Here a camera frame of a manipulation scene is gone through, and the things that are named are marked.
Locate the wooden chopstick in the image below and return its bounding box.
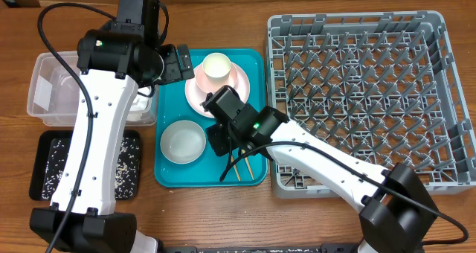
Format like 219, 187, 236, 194
231, 155, 241, 182
245, 157, 254, 180

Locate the white napkin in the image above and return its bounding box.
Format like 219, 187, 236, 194
129, 86, 155, 113

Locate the grey bowl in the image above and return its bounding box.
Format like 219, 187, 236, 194
160, 120, 206, 164

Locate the rice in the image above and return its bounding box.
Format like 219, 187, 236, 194
40, 137, 141, 200

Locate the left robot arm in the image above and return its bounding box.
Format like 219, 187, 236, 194
30, 0, 194, 252

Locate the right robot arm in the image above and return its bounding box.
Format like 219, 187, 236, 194
202, 86, 437, 252

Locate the grey dishwasher rack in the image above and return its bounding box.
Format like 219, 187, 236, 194
266, 10, 475, 195

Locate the pink plate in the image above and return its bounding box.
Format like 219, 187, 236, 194
184, 63, 251, 118

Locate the pink bowl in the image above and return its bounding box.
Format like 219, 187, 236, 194
194, 63, 238, 93

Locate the cream cup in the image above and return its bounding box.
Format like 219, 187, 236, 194
202, 52, 231, 79

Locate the clear plastic bin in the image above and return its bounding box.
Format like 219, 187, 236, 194
27, 53, 158, 127

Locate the black plastic tray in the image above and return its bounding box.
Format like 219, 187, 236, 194
29, 129, 142, 201

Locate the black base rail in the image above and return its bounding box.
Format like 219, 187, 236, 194
162, 243, 358, 253

